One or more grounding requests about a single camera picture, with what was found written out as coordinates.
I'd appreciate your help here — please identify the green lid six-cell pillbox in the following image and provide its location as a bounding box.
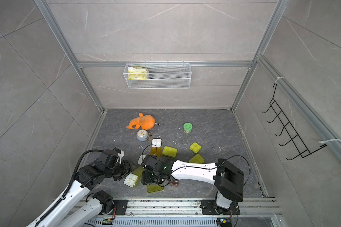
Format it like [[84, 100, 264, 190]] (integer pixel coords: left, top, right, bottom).
[[162, 146, 178, 159]]

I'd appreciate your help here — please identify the black wall hook rack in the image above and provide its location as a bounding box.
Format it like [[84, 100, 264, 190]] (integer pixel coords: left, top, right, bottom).
[[262, 84, 327, 161]]

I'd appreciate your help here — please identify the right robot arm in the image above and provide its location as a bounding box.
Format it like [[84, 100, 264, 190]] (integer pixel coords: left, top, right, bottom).
[[140, 154, 250, 216]]

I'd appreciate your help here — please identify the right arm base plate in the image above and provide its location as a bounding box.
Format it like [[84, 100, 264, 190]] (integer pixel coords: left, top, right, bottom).
[[200, 200, 241, 215]]

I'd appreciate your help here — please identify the orange whale toy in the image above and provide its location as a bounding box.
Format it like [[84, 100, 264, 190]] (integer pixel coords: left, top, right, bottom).
[[127, 113, 155, 130]]

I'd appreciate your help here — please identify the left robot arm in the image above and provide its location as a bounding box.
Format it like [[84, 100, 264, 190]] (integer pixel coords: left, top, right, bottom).
[[29, 148, 132, 227]]

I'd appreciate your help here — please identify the white wire wall basket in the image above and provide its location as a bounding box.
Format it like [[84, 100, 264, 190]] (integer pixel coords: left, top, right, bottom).
[[123, 62, 192, 89]]

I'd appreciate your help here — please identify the green lidded jar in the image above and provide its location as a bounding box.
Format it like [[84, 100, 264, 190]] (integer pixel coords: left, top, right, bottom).
[[183, 123, 193, 133]]

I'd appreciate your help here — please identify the small green pillbox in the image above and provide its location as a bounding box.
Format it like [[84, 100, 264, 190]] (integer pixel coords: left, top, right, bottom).
[[189, 142, 202, 154]]

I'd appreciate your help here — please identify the amber lid small pillbox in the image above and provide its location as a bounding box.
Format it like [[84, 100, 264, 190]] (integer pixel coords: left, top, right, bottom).
[[150, 139, 162, 158]]

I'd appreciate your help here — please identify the metal base rail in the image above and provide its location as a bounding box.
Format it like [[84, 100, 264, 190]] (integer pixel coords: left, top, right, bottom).
[[69, 198, 286, 227]]

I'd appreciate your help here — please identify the left green four-cell pillbox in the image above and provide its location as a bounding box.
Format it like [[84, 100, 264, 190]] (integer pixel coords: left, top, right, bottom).
[[132, 155, 146, 178]]

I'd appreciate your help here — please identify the dark red small pillbox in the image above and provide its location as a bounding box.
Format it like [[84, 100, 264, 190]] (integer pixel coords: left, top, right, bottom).
[[170, 180, 179, 187]]

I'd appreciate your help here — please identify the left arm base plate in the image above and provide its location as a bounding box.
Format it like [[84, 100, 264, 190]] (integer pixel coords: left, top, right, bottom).
[[111, 199, 129, 216]]

